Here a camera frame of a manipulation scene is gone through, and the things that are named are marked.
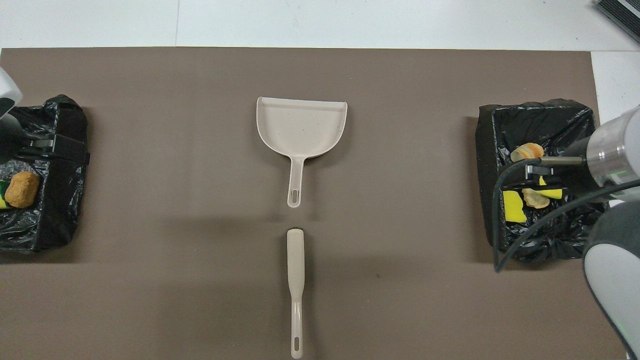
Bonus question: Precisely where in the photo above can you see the brown croquette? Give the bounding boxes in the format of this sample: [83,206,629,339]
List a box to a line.
[4,171,41,209]

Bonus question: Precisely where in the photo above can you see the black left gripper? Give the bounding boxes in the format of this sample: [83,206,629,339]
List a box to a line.
[0,112,91,166]

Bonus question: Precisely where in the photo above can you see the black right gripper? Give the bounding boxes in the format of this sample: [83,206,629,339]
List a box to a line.
[524,136,607,198]

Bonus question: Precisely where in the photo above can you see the brown table mat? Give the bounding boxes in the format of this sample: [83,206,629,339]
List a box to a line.
[0,47,628,360]

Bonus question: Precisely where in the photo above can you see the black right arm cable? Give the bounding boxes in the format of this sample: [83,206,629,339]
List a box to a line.
[492,156,640,274]

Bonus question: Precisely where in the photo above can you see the beige plastic dustpan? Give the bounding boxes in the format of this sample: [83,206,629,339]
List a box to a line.
[256,96,349,209]

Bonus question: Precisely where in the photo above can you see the beige hand brush black bristles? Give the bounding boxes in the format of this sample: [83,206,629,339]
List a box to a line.
[286,228,306,360]

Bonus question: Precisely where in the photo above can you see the beige rock chunk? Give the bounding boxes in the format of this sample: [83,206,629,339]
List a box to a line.
[521,187,551,209]

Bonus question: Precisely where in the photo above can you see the dark grey ribbed object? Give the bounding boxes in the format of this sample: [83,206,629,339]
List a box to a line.
[594,0,640,43]

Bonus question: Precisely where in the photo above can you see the orange striped croissant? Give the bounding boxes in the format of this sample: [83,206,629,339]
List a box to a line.
[510,142,545,162]

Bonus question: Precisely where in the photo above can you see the black bag lined bin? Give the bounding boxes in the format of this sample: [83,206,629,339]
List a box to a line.
[0,94,91,253]
[475,98,616,264]

